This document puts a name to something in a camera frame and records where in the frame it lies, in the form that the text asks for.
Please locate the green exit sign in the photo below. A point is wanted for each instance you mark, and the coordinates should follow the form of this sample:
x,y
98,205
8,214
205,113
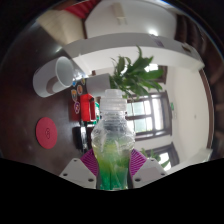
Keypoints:
x,y
172,106

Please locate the sheet of round stickers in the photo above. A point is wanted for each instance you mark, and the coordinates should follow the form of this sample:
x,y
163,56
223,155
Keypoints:
x,y
76,96

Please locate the flat round red coaster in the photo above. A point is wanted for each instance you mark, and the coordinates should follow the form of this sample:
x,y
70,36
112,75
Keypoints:
x,y
46,132

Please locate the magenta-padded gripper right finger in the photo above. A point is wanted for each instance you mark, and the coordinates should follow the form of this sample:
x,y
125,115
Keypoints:
x,y
150,173

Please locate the white wall heater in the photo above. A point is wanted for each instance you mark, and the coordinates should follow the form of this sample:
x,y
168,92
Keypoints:
x,y
119,14

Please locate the brown framed window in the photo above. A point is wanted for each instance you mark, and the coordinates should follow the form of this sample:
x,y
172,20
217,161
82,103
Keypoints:
x,y
156,71
165,156

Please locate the black flat device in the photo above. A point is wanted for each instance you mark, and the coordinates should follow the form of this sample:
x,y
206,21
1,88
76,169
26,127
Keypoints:
x,y
79,138

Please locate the clear bottle with green drink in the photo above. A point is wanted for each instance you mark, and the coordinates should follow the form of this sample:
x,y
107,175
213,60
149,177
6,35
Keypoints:
x,y
113,150

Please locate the red box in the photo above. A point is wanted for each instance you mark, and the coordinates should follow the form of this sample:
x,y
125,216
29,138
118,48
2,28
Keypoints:
x,y
87,108

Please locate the white mug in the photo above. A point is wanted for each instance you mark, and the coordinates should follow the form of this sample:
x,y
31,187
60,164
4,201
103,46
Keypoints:
x,y
45,81

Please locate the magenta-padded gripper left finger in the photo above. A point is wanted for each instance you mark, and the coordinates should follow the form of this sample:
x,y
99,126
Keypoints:
x,y
75,173

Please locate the wall lamp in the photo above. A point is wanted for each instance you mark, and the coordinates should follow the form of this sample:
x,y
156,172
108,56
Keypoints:
x,y
153,33

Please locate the brown wooden double door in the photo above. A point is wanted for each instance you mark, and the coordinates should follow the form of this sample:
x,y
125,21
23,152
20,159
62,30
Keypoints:
x,y
150,115

